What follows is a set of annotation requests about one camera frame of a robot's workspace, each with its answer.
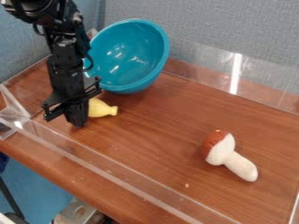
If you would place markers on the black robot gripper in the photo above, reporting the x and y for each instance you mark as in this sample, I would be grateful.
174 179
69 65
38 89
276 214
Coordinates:
73 90

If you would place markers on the yellow toy banana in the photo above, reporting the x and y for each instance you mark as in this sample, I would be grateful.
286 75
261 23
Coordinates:
98 108

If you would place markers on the blue plastic bowl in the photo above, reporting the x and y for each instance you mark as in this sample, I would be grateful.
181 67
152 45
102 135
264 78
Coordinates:
130 51

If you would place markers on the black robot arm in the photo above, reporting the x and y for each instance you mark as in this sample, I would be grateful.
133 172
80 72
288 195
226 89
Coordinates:
57 20

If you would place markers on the brown white toy mushroom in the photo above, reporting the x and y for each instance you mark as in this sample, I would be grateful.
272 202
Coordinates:
218 151

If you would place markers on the clear acrylic tray walls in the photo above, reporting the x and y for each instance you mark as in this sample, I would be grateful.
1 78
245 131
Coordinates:
136 163

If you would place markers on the grey metal bracket under table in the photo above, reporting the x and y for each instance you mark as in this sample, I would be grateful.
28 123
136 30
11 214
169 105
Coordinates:
80 213

